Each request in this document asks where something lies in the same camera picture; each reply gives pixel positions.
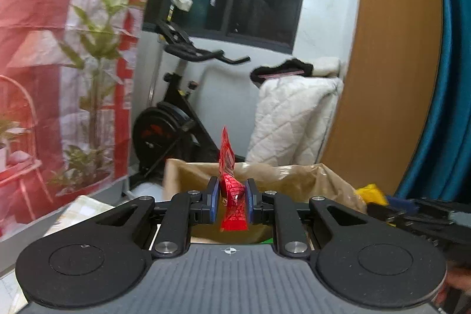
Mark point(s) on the black exercise bike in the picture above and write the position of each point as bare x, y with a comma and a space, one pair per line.
176, 108

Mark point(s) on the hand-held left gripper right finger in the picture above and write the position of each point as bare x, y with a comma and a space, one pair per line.
250, 203

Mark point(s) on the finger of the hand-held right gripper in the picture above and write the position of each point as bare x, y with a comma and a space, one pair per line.
384, 214

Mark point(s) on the wooden door panel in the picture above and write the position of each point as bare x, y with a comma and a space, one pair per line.
390, 53

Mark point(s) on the yellow snack packet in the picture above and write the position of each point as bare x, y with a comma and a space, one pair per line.
371, 193

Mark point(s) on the white quilted blanket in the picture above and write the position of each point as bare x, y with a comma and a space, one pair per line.
290, 119

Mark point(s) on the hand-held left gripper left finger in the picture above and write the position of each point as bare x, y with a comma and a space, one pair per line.
213, 201

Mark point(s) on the teal curtain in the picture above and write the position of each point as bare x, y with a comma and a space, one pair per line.
445, 78

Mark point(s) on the checked tablecloth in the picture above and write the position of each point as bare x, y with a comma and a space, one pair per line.
79, 209

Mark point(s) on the red snack packet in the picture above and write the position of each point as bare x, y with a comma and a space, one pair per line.
231, 200

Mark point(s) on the brown cardboard box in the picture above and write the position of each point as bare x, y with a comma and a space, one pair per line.
294, 181

